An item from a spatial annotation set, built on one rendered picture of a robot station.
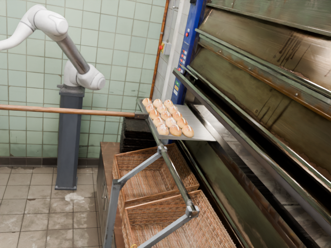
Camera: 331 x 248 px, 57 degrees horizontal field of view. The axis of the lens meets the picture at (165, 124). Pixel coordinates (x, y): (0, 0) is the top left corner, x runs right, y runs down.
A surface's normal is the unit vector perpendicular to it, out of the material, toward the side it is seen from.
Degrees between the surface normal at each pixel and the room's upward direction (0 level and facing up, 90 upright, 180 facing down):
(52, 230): 0
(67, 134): 90
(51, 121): 90
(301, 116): 70
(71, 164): 90
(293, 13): 90
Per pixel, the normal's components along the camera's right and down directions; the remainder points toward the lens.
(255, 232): -0.83, -0.36
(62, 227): 0.18, -0.90
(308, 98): -0.95, -0.05
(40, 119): 0.26, 0.44
